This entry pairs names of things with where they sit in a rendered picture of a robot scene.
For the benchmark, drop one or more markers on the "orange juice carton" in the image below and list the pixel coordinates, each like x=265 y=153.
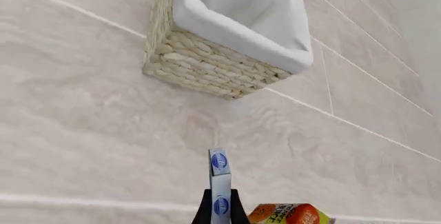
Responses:
x=293 y=214

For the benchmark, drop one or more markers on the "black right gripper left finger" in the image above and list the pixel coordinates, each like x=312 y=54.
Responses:
x=204 y=209

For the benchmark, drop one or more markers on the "woven basket with white liner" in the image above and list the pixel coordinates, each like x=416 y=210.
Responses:
x=227 y=35

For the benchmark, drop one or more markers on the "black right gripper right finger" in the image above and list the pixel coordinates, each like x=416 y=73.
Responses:
x=237 y=209

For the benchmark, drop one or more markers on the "blue cream cheese box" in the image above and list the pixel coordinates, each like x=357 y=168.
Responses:
x=219 y=180

